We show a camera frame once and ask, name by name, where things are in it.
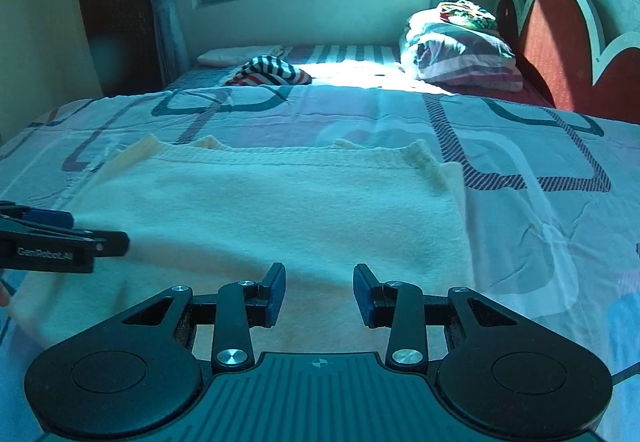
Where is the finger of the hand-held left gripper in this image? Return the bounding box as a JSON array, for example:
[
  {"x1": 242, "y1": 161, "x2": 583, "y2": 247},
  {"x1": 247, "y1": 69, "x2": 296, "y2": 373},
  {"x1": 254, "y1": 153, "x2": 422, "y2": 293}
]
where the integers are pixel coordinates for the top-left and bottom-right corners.
[
  {"x1": 0, "y1": 203, "x2": 76, "y2": 229},
  {"x1": 0, "y1": 217, "x2": 131, "y2": 258}
]

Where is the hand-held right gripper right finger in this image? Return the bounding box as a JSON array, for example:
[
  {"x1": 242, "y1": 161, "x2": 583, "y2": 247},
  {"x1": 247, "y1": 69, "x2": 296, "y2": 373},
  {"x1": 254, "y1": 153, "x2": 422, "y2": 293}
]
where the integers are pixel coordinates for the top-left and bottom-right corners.
[{"x1": 352, "y1": 263, "x2": 518, "y2": 371}]

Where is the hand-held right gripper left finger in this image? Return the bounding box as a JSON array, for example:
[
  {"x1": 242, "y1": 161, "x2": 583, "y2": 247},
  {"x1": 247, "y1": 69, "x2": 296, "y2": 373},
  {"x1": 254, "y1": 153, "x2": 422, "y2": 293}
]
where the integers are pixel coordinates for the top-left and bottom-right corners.
[{"x1": 122, "y1": 263, "x2": 287, "y2": 373}]

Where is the cream knit sweater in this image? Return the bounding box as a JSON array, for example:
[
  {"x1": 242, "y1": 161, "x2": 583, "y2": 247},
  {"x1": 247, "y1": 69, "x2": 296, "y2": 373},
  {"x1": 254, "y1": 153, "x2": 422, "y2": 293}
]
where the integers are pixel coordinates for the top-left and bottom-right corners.
[{"x1": 9, "y1": 134, "x2": 477, "y2": 359}]

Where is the patterned pastel bed blanket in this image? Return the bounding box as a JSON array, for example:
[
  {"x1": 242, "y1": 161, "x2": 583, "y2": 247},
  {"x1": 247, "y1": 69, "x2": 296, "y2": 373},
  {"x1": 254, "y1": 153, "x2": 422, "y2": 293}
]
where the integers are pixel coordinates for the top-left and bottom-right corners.
[{"x1": 0, "y1": 84, "x2": 640, "y2": 442}]

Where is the dark wooden door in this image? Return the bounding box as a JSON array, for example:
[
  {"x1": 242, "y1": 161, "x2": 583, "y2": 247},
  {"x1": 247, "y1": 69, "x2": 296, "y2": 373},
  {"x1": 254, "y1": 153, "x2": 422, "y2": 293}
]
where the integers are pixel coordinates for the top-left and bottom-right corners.
[{"x1": 72, "y1": 0, "x2": 167, "y2": 99}]

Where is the white pillow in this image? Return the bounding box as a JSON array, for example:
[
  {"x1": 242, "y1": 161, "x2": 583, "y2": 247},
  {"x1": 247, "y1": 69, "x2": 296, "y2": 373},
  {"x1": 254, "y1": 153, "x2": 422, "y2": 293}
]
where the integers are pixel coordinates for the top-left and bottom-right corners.
[{"x1": 197, "y1": 44, "x2": 294, "y2": 69}]

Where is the black white striped cloth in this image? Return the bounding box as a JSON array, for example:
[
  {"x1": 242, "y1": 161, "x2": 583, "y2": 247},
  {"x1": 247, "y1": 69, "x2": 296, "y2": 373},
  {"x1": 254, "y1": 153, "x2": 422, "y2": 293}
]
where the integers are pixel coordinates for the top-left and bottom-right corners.
[{"x1": 222, "y1": 54, "x2": 314, "y2": 87}]

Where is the striped bed sheet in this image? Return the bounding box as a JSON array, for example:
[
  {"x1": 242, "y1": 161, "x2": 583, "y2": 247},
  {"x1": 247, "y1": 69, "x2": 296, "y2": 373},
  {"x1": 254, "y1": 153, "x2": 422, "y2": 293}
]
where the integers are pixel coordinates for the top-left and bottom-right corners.
[{"x1": 164, "y1": 43, "x2": 553, "y2": 109}]

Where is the blue curtain beside door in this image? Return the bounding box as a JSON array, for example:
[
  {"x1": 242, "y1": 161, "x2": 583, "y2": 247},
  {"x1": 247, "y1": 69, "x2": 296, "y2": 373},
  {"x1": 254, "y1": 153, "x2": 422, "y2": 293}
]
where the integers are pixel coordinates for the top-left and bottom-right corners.
[{"x1": 132, "y1": 0, "x2": 192, "y2": 89}]

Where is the folded striped quilt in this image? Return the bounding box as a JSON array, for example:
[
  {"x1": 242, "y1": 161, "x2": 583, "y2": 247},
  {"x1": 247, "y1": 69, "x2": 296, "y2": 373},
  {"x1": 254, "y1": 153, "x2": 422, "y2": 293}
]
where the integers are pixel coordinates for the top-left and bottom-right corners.
[{"x1": 399, "y1": 8, "x2": 525, "y2": 93}]

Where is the colourful floral cloth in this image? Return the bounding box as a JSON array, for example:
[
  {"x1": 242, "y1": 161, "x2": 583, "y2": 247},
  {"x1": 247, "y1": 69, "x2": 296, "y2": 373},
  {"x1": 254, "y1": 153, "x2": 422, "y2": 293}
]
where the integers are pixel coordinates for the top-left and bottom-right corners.
[{"x1": 437, "y1": 0, "x2": 501, "y2": 32}]

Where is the red white scalloped headboard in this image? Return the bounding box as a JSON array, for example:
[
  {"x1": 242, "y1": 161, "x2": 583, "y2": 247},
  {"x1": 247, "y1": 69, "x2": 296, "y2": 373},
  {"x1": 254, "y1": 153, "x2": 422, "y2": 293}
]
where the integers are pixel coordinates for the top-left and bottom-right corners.
[{"x1": 494, "y1": 0, "x2": 640, "y2": 126}]

